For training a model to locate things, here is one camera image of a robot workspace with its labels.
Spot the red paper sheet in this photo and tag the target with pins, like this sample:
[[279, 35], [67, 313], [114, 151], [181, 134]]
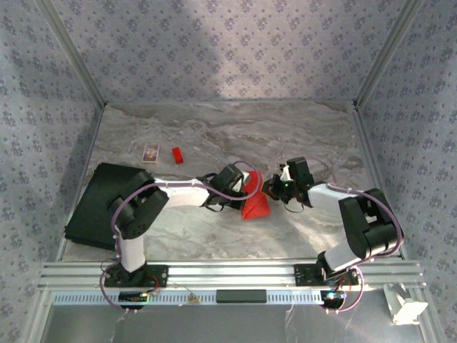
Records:
[[255, 209]]

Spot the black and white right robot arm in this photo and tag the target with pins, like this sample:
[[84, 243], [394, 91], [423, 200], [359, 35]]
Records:
[[321, 196]]

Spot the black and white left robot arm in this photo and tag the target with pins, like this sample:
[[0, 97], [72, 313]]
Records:
[[185, 194]]

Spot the small red block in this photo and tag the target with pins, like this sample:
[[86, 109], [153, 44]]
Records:
[[177, 155]]

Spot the small picture card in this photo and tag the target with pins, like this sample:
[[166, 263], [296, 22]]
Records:
[[150, 153]]

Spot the black rectangular bar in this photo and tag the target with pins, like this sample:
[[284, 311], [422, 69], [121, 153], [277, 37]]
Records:
[[241, 296]]

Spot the small tan tag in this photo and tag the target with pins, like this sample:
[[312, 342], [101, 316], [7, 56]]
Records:
[[194, 299]]

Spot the black mat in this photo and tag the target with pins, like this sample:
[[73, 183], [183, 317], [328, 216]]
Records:
[[89, 207]]

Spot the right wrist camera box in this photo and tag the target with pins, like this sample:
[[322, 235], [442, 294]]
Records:
[[300, 169]]

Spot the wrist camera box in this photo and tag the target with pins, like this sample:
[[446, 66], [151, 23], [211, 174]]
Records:
[[300, 169], [226, 177]]

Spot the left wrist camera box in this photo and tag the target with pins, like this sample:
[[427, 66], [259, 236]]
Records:
[[226, 177]]

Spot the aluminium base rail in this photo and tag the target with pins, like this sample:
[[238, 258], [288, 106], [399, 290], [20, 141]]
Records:
[[232, 273]]

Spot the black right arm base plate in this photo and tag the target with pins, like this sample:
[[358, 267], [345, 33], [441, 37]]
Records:
[[303, 275]]

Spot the aluminium table side rail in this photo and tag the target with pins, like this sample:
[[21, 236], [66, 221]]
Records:
[[92, 143], [367, 143]]

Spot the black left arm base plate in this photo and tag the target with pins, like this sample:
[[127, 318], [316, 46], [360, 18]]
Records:
[[160, 275]]

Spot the white plastic bracket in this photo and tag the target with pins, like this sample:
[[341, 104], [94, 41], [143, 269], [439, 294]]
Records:
[[407, 311]]

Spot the aluminium frame post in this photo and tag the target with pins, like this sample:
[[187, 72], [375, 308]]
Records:
[[388, 53], [74, 53]]

